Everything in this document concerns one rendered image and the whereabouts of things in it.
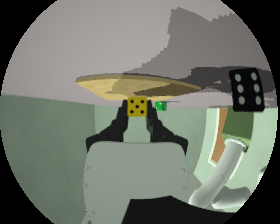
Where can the tan mat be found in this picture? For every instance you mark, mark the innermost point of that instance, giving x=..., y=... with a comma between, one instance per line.
x=120, y=87

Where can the green die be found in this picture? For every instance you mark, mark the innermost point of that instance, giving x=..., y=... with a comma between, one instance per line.
x=160, y=106

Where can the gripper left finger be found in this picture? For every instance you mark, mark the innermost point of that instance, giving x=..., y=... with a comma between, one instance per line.
x=114, y=132

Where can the yellow die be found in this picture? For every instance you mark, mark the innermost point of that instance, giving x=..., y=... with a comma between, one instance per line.
x=137, y=107

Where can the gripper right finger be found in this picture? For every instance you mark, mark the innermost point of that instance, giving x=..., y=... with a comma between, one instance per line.
x=158, y=132

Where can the black die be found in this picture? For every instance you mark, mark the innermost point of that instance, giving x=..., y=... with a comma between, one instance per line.
x=247, y=91

